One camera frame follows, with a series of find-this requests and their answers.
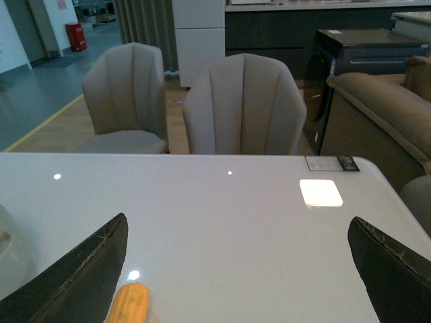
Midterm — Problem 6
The beige chair left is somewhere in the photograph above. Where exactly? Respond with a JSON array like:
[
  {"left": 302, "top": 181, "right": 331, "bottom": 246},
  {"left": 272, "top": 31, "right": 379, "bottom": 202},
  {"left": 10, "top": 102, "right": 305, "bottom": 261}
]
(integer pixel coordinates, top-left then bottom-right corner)
[{"left": 76, "top": 42, "right": 169, "bottom": 154}]

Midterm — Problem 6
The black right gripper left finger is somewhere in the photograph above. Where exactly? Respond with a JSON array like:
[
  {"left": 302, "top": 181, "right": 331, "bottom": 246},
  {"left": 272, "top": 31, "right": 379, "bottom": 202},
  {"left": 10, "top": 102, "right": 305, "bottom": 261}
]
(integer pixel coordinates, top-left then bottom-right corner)
[{"left": 1, "top": 213, "right": 128, "bottom": 322}]

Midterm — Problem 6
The tan sofa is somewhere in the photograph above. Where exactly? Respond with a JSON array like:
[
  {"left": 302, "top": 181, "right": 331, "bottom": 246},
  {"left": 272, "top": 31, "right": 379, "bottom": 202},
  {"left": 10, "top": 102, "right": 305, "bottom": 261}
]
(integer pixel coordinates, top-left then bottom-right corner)
[{"left": 320, "top": 56, "right": 430, "bottom": 191}]

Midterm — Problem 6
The dark kitchen counter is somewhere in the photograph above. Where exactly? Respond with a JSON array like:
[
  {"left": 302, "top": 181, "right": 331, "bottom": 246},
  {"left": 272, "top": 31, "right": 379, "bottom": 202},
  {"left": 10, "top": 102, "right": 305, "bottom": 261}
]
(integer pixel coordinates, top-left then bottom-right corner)
[{"left": 225, "top": 1, "right": 430, "bottom": 81}]

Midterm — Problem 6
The red bin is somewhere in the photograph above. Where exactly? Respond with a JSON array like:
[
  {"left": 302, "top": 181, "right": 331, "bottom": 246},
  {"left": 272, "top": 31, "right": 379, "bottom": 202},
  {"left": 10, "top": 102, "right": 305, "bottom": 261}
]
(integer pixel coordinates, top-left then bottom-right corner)
[{"left": 65, "top": 22, "right": 87, "bottom": 52}]

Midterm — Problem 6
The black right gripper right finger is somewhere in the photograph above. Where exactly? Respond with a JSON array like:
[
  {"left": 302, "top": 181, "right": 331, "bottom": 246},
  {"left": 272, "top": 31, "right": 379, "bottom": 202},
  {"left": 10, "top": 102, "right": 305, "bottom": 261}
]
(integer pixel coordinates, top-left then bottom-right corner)
[{"left": 347, "top": 217, "right": 430, "bottom": 322}]

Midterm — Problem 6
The white cabinet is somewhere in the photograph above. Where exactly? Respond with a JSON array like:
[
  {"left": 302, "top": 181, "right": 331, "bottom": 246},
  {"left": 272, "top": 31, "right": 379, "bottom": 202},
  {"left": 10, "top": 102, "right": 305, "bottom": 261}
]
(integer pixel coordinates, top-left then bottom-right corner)
[{"left": 172, "top": 0, "right": 226, "bottom": 87}]

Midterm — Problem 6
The beige chair right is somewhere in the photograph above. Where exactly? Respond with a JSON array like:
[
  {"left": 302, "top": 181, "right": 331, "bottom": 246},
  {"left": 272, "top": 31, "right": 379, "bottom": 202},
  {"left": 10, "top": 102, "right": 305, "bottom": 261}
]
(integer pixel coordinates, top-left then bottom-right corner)
[{"left": 183, "top": 53, "right": 307, "bottom": 155}]

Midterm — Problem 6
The yellow corn cob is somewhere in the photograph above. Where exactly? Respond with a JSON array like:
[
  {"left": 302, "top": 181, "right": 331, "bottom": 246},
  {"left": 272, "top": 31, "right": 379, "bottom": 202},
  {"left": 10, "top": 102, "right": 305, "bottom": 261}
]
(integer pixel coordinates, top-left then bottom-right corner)
[{"left": 106, "top": 283, "right": 150, "bottom": 323}]

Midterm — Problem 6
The black washing machine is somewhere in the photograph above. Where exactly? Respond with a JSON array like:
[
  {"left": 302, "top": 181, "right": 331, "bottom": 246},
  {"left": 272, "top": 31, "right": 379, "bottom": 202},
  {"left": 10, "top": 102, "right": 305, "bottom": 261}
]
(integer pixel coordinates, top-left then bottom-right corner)
[{"left": 303, "top": 29, "right": 429, "bottom": 155}]

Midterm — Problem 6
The beige chair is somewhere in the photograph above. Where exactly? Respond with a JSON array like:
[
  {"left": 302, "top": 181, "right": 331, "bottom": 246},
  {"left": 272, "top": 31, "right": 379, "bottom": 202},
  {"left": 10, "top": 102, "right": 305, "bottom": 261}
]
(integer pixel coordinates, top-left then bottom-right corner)
[
  {"left": 76, "top": 42, "right": 169, "bottom": 154},
  {"left": 183, "top": 53, "right": 307, "bottom": 155}
]

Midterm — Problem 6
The white electric cooking pot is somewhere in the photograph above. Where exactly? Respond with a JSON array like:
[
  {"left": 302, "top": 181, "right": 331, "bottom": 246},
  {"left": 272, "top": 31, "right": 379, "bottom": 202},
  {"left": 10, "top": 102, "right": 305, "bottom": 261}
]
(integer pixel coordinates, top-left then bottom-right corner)
[{"left": 0, "top": 204, "right": 30, "bottom": 299}]

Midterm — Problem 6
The table label sticker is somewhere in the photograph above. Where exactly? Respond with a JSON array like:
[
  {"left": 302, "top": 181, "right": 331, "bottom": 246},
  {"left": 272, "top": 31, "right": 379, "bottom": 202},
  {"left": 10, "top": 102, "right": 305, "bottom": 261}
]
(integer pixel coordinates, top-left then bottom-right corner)
[{"left": 305, "top": 155, "right": 360, "bottom": 172}]

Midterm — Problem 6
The grey curtain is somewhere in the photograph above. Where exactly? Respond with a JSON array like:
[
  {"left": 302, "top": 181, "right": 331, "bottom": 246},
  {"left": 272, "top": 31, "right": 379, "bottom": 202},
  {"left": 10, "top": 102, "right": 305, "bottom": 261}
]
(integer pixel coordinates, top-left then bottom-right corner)
[{"left": 112, "top": 0, "right": 178, "bottom": 72}]

